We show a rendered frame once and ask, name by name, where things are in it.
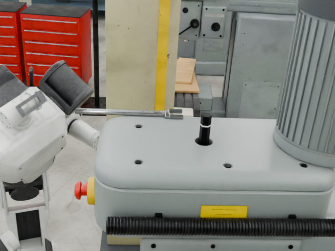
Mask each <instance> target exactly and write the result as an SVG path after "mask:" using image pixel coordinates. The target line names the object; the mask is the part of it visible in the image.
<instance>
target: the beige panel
mask: <svg viewBox="0 0 335 251"><path fill-rule="evenodd" d="M180 4H181V0H105V34H106V109H121V110H152V111H164V110H165V109H174V94H175V79H176V64H177V49H178V34H179V19H180ZM100 251H140V238H120V237H115V236H112V235H107V234H106V232H104V231H103V230H102V237H101V246H100Z"/></svg>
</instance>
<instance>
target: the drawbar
mask: <svg viewBox="0 0 335 251"><path fill-rule="evenodd" d="M211 118H212V115H211V114H209V113H203V114H201V120H200V123H201V124H202V125H203V126H209V125H211ZM210 127H211V126H210ZM210 127H202V126H201V125H200V130H199V141H198V144H199V145H203V146H208V145H209V136H210Z"/></svg>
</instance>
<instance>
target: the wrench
mask: <svg viewBox="0 0 335 251"><path fill-rule="evenodd" d="M75 114H90V115H123V116H154V117H165V119H178V120H182V119H183V115H170V114H182V109H165V110H164V111H152V110H121V109H89V108H76V110H75Z"/></svg>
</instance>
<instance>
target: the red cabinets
mask: <svg viewBox="0 0 335 251"><path fill-rule="evenodd" d="M26 4H27V3H26V2H15V1H0V66H2V65H5V66H6V67H7V68H8V69H9V70H10V71H11V72H12V73H13V74H14V75H15V76H16V77H17V78H18V79H20V80H21V81H22V82H23V83H24V82H25V80H26V83H27V85H28V86H30V84H29V68H30V67H33V80H34V87H35V86H38V83H39V81H40V79H41V78H42V77H43V76H44V74H45V73H46V71H47V70H48V69H49V68H50V67H51V66H52V65H53V64H55V63H56V62H58V61H61V60H64V61H65V62H66V64H67V65H68V66H69V67H70V68H71V69H72V70H73V71H74V72H75V73H76V74H77V75H78V76H79V77H80V78H81V79H82V80H83V81H84V82H85V83H88V81H89V80H90V78H91V77H92V59H91V19H90V7H78V6H65V5H52V4H39V3H34V4H32V5H31V6H29V7H27V5H26Z"/></svg>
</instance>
